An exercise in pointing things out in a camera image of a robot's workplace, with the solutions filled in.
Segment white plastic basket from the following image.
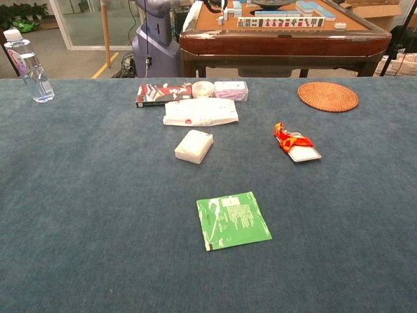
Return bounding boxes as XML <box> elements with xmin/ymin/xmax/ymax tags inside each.
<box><xmin>374</xmin><ymin>53</ymin><xmax>417</xmax><ymax>78</ymax></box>

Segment brown cardboard box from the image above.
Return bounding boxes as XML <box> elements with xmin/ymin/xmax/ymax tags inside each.
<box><xmin>345</xmin><ymin>0</ymin><xmax>403</xmax><ymax>32</ymax></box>

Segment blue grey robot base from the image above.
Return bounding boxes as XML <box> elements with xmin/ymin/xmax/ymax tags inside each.
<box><xmin>131</xmin><ymin>0</ymin><xmax>183</xmax><ymax>78</ymax></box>

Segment orange white snack packet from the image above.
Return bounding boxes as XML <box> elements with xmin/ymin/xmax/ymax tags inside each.
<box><xmin>273</xmin><ymin>121</ymin><xmax>323</xmax><ymax>163</ymax></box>

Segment white pouch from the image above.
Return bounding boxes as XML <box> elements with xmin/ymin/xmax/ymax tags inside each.
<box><xmin>162</xmin><ymin>97</ymin><xmax>239</xmax><ymax>127</ymax></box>

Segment white wrapped packet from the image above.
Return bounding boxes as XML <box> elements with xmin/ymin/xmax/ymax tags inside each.
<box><xmin>213</xmin><ymin>80</ymin><xmax>250</xmax><ymax>102</ymax></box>

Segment black tripod stand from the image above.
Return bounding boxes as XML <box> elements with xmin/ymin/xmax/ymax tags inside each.
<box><xmin>379</xmin><ymin>0</ymin><xmax>413</xmax><ymax>78</ymax></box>

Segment round white jar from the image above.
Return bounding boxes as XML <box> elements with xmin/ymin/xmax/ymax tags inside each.
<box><xmin>191</xmin><ymin>80</ymin><xmax>216</xmax><ymax>99</ymax></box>

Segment face-up mahjong tile row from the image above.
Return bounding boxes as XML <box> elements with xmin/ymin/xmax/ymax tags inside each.
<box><xmin>237</xmin><ymin>16</ymin><xmax>326</xmax><ymax>29</ymax></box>

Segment brown mahjong table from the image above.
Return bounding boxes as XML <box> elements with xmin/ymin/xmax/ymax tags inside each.
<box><xmin>179</xmin><ymin>0</ymin><xmax>392</xmax><ymax>78</ymax></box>

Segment wooden pole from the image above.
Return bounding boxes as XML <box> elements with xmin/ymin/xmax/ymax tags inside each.
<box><xmin>100</xmin><ymin>0</ymin><xmax>112</xmax><ymax>68</ymax></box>

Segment red black printed box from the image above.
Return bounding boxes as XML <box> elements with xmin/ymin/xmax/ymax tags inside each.
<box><xmin>135</xmin><ymin>83</ymin><xmax>193</xmax><ymax>108</ymax></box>

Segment green flat sachet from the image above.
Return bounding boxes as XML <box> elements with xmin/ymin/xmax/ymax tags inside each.
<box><xmin>195</xmin><ymin>191</ymin><xmax>273</xmax><ymax>252</ymax></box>

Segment clear plastic water bottle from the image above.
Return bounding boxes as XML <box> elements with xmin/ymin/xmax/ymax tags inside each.
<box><xmin>3</xmin><ymin>28</ymin><xmax>55</xmax><ymax>104</ymax></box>

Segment green potted plants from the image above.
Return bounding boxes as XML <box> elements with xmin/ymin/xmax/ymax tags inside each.
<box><xmin>0</xmin><ymin>2</ymin><xmax>50</xmax><ymax>33</ymax></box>

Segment blue backed mahjong tile row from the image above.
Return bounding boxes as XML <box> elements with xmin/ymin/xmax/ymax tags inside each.
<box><xmin>254</xmin><ymin>9</ymin><xmax>302</xmax><ymax>18</ymax></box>
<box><xmin>295</xmin><ymin>0</ymin><xmax>336</xmax><ymax>22</ymax></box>

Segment small pink tissue pack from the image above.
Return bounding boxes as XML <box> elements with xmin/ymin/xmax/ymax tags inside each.
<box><xmin>174</xmin><ymin>129</ymin><xmax>214</xmax><ymax>165</ymax></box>

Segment round woven brown coaster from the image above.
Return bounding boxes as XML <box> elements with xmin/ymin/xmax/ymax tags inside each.
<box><xmin>296</xmin><ymin>82</ymin><xmax>360</xmax><ymax>113</ymax></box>

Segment black floor cable bundle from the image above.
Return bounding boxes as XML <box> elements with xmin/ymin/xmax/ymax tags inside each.
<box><xmin>112</xmin><ymin>52</ymin><xmax>137</xmax><ymax>78</ymax></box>

